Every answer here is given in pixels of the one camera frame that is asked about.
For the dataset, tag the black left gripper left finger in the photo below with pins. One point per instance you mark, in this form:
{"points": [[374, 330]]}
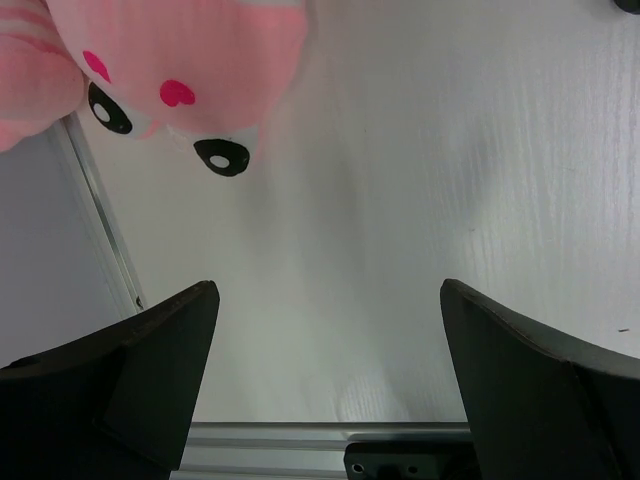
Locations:
{"points": [[115, 404]]}

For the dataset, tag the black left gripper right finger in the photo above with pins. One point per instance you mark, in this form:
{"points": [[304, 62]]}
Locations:
{"points": [[540, 403]]}

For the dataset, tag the pink striped plush toy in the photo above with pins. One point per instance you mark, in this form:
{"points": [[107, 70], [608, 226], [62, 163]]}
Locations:
{"points": [[211, 71]]}

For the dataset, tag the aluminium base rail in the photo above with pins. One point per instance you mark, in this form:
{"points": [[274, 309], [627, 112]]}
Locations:
{"points": [[329, 451]]}

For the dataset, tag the aluminium corner frame post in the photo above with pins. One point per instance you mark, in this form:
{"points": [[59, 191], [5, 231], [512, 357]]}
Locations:
{"points": [[104, 234]]}

